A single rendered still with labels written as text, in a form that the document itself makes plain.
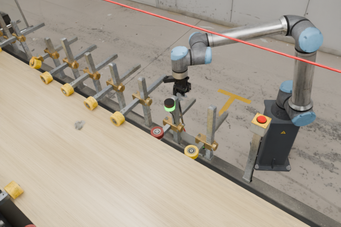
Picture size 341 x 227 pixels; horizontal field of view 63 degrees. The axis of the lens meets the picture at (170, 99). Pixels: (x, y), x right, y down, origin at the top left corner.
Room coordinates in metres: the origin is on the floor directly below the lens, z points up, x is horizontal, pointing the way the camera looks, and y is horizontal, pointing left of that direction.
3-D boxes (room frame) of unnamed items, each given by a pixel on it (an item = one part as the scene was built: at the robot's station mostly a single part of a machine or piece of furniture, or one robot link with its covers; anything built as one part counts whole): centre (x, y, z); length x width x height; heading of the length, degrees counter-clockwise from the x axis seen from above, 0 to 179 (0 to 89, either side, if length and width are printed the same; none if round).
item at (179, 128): (1.18, 0.00, 0.85); 0.13 x 0.06 x 0.05; 50
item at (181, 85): (1.22, -0.07, 1.15); 0.09 x 0.08 x 0.12; 50
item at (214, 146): (1.02, -0.20, 0.84); 0.13 x 0.06 x 0.05; 50
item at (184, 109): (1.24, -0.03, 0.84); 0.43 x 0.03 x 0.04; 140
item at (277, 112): (1.43, -0.87, 0.65); 0.19 x 0.19 x 0.10
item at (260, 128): (0.83, -0.41, 1.18); 0.07 x 0.07 x 0.08; 50
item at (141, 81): (1.32, 0.17, 0.90); 0.03 x 0.03 x 0.48; 50
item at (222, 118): (1.07, -0.22, 0.84); 0.43 x 0.03 x 0.04; 140
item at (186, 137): (1.16, -0.06, 0.75); 0.26 x 0.01 x 0.10; 50
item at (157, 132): (1.08, 0.10, 0.85); 0.08 x 0.08 x 0.11
